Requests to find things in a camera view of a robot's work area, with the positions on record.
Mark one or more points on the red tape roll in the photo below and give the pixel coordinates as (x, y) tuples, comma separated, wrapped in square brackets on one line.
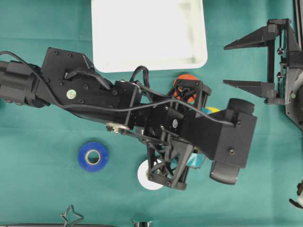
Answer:
[(183, 88)]

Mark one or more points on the white tape roll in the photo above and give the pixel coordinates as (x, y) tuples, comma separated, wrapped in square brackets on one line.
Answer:
[(144, 177)]

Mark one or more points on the white plastic case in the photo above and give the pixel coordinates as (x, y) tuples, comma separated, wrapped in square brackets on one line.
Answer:
[(158, 34)]

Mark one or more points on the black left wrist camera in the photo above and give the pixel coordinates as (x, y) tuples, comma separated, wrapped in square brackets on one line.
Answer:
[(227, 146)]

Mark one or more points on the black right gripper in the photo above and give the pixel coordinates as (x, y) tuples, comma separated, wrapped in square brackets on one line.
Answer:
[(291, 62)]

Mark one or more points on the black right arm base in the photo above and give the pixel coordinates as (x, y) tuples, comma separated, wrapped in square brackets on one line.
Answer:
[(294, 99)]

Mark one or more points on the green tape roll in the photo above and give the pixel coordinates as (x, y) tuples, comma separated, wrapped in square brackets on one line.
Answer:
[(196, 159)]

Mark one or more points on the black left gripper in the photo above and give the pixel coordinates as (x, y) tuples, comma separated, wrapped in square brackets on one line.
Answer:
[(160, 121)]

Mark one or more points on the blue tape roll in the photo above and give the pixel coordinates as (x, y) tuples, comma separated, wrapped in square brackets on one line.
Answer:
[(93, 156)]

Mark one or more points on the yellow tape roll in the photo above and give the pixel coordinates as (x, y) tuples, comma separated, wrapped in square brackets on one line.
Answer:
[(210, 110)]

